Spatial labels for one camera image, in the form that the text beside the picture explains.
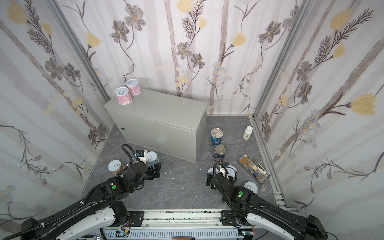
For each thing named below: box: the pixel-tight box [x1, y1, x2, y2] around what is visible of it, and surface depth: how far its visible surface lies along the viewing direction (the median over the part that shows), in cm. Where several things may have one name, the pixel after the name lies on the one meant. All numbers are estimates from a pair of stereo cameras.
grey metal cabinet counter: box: [104, 90, 208, 163], surface depth 75 cm
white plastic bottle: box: [242, 125, 253, 140], surface depth 104 cm
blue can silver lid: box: [209, 127, 224, 147], surface depth 98 cm
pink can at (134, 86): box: [125, 78, 142, 96], surface depth 83 cm
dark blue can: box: [213, 144, 227, 162], surface depth 90 cm
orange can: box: [107, 159, 125, 174], surface depth 88 cm
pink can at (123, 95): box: [114, 86, 133, 105], surface depth 78 cm
